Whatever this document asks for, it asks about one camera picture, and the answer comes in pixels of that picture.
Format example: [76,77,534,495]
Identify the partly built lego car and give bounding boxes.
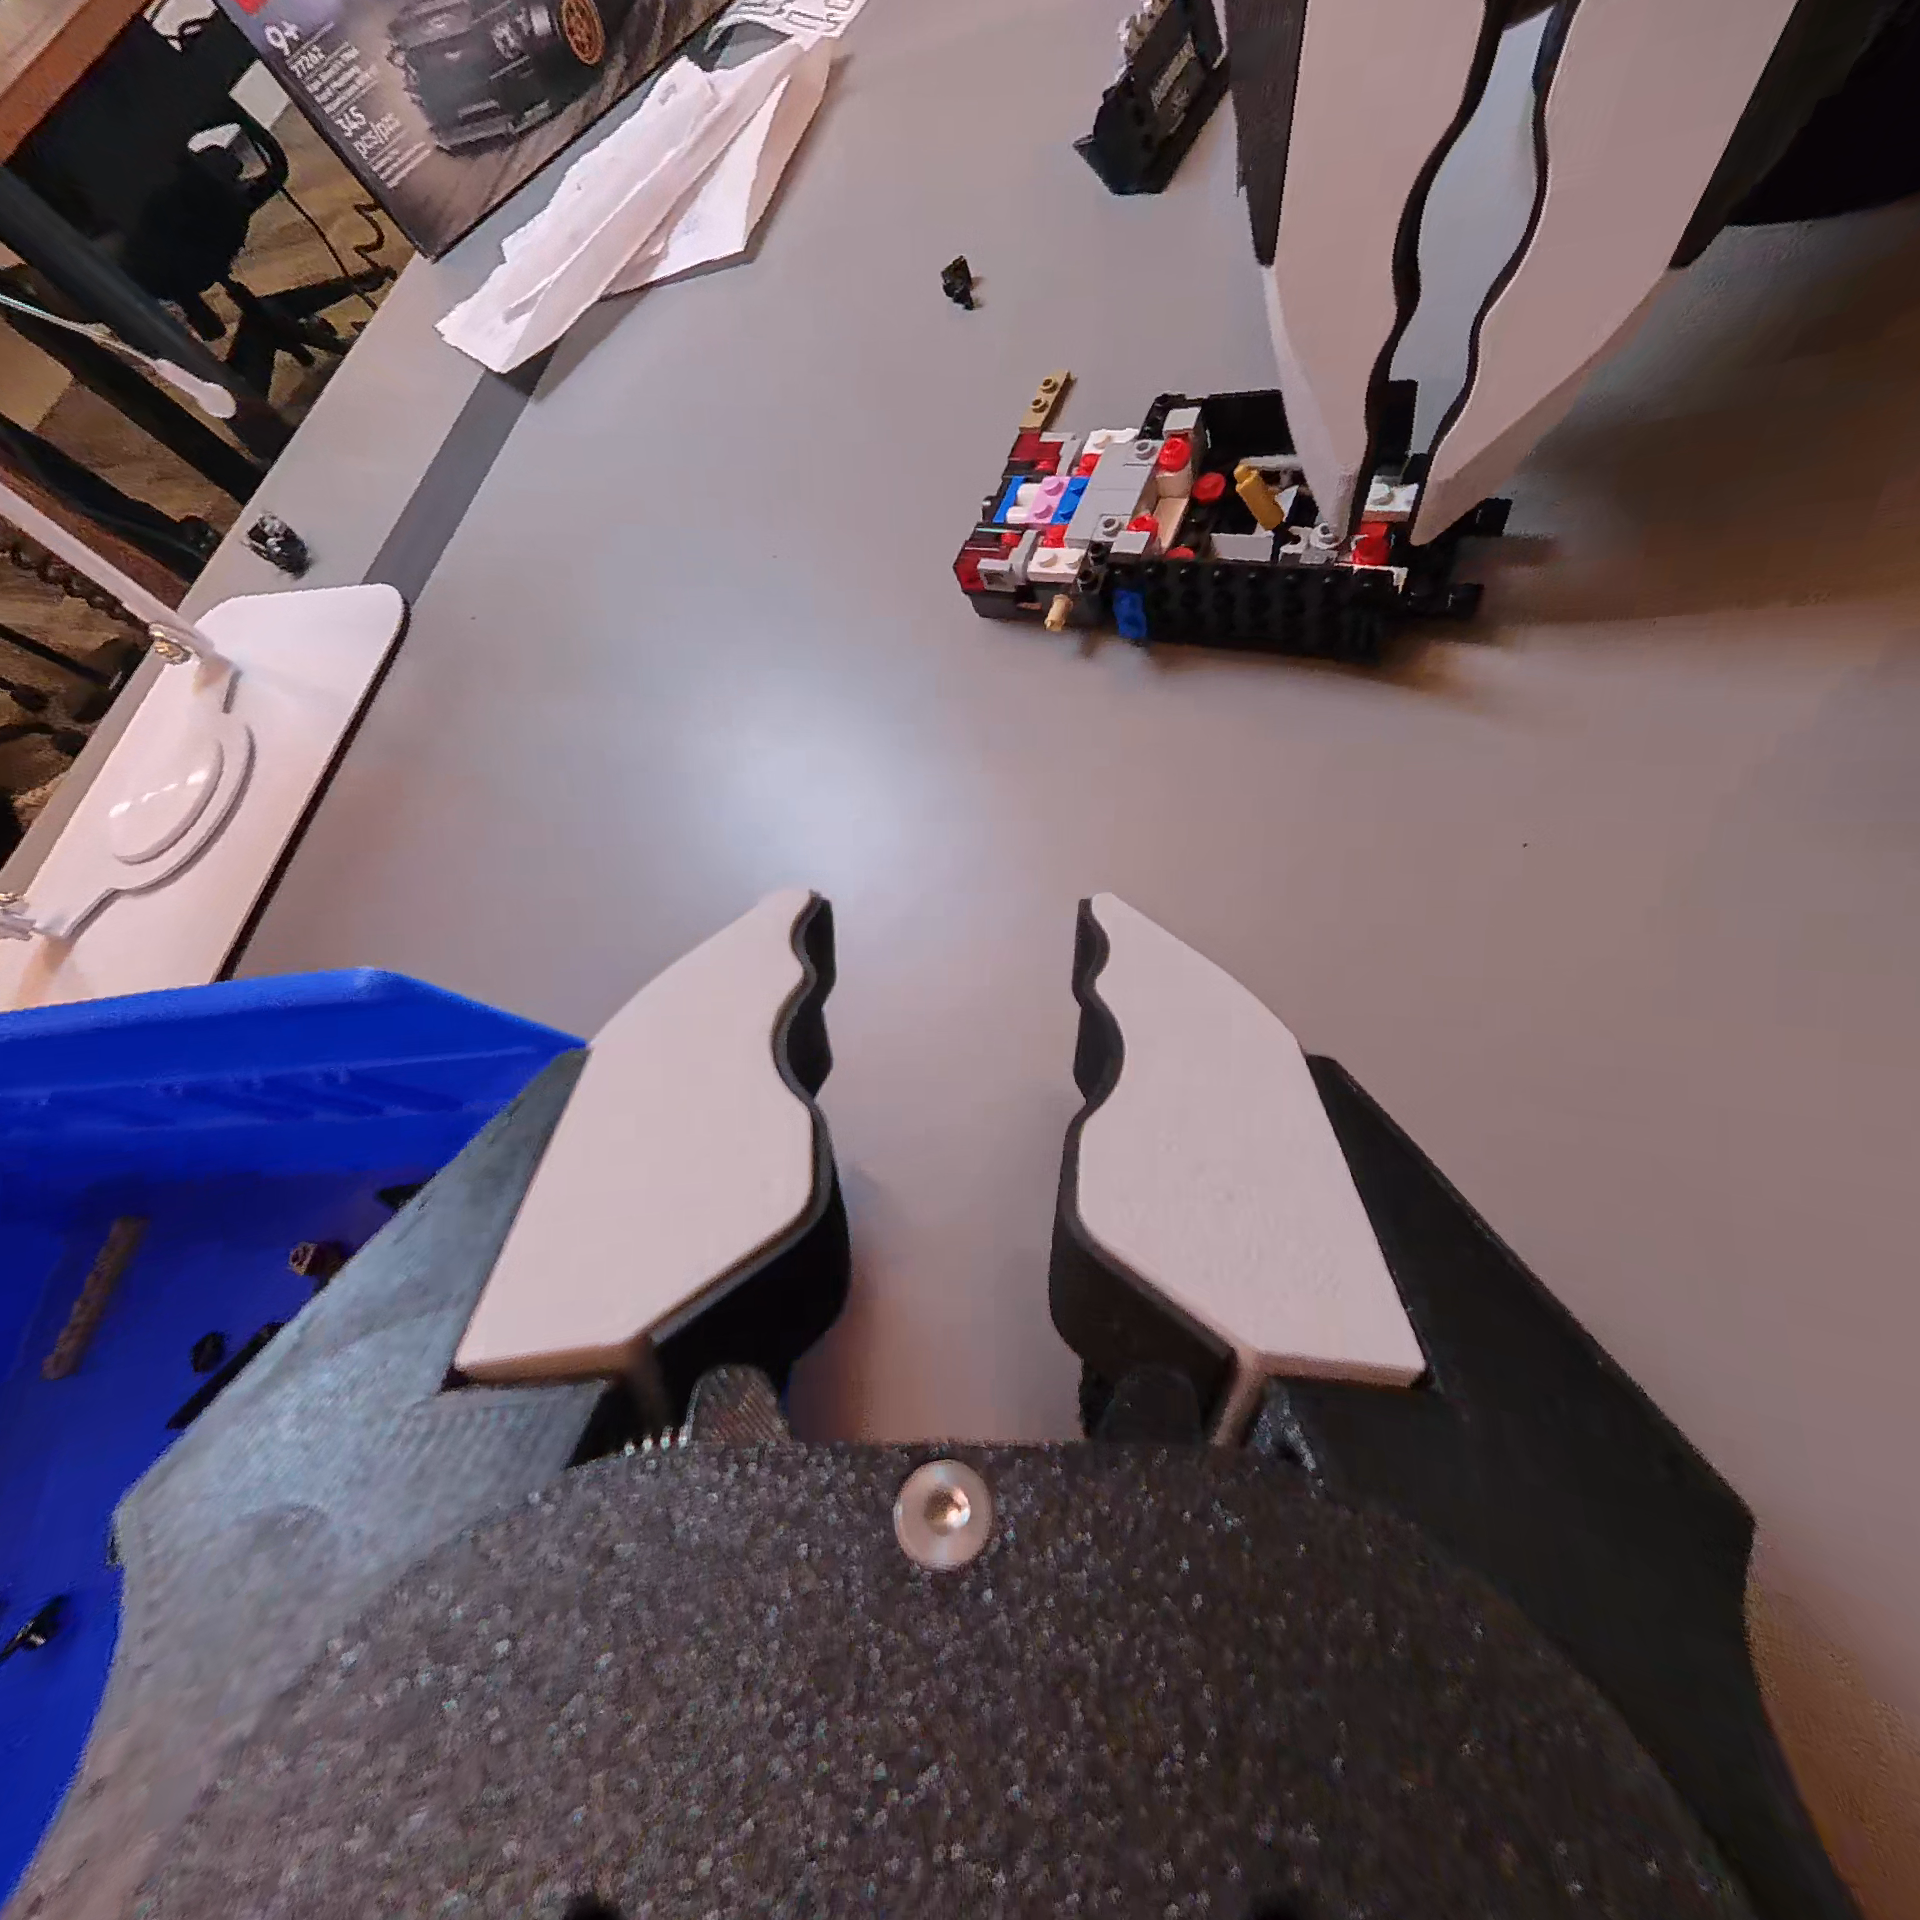
[957,385,1504,669]

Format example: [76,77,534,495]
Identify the white paper bags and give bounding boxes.
[439,28,839,377]

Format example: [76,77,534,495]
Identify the black lego assembly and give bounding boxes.
[1077,0,1232,200]

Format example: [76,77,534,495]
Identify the blue plastic bin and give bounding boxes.
[0,967,590,1920]

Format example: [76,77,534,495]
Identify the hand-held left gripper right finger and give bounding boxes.
[1052,892,1430,1443]

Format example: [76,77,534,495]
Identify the white cord with plug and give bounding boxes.
[0,287,240,423]

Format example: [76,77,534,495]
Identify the white book stand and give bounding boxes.
[0,580,411,1014]

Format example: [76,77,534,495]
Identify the small lego bricks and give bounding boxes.
[0,1202,423,1681]

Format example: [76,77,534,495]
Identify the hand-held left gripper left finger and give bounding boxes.
[451,887,854,1436]

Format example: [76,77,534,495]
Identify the printed white sheet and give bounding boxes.
[705,0,873,45]

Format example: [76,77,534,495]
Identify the lego set box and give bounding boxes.
[225,0,741,260]

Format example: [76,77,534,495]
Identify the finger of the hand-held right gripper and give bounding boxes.
[1411,0,1806,548]
[1261,0,1493,495]

